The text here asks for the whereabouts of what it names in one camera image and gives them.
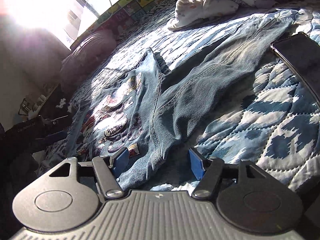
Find blue denim jacket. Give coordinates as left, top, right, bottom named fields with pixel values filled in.
left=66, top=14, right=293, bottom=190

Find cluttered bedside shelf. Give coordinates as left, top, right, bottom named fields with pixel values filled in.
left=17, top=83, right=59, bottom=120

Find black smartphone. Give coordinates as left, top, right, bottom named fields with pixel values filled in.
left=270, top=32, right=319, bottom=103

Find colourful alphabet foam mat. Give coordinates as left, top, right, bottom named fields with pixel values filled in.
left=71, top=0, right=167, bottom=50

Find white baby garment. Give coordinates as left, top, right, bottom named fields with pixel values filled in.
left=167, top=0, right=239, bottom=31

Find blue white patterned quilt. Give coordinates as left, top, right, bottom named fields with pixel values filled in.
left=40, top=0, right=319, bottom=191

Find pink pillow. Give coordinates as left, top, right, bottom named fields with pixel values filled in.
left=60, top=30, right=117, bottom=87

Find black folded clothes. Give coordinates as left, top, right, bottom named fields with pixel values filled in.
left=39, top=87, right=71, bottom=120

